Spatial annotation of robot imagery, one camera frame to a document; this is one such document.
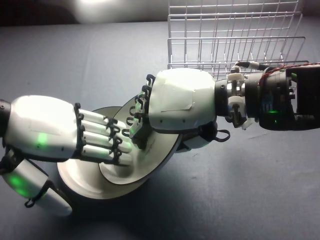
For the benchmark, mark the grey table cloth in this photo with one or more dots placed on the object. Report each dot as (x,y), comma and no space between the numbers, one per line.
(225,187)

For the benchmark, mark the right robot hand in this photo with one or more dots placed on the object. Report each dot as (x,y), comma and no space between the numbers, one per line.
(180,100)

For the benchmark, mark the white plate with grey print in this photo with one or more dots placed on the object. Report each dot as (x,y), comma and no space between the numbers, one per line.
(80,177)

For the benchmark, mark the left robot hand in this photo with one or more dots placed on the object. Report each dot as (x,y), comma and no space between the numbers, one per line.
(37,125)

